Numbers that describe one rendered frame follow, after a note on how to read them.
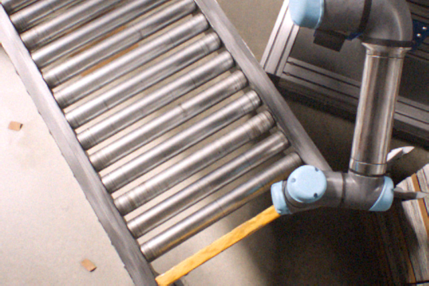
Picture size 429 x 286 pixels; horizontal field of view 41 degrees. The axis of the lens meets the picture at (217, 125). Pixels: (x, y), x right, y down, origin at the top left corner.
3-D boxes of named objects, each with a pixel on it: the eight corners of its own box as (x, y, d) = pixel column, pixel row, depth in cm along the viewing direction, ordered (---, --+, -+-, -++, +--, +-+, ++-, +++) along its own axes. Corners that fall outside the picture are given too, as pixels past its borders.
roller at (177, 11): (201, 12, 162) (200, 3, 157) (49, 94, 154) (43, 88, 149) (192, -2, 163) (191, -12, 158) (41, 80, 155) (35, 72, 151)
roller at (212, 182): (294, 148, 149) (291, 136, 145) (134, 246, 141) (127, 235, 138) (284, 136, 152) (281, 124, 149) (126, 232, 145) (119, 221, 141)
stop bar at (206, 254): (316, 194, 142) (317, 193, 140) (161, 291, 135) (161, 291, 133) (308, 183, 143) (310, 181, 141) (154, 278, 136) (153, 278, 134)
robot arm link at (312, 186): (344, 166, 120) (334, 177, 131) (291, 161, 121) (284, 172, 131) (344, 203, 118) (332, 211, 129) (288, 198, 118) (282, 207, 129)
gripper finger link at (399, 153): (421, 143, 135) (392, 167, 133) (412, 149, 141) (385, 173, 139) (411, 132, 136) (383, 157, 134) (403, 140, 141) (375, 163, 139)
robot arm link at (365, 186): (416, -21, 120) (380, 202, 131) (362, -26, 120) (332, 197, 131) (434, -22, 109) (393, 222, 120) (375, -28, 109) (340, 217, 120)
